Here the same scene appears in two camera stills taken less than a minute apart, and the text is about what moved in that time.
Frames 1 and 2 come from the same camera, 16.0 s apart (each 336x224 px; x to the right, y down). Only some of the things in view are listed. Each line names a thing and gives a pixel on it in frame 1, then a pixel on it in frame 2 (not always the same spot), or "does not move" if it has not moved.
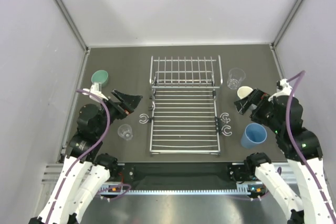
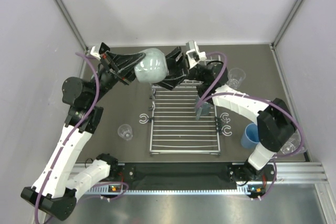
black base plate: x=181 y=176 does not move
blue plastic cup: x=254 y=134 does not move
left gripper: x=129 y=102 to x=121 y=66
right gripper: x=242 y=105 to x=176 y=68
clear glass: x=125 y=131 does not move
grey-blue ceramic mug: x=243 y=91 to x=203 y=110
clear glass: x=236 y=75 does not move
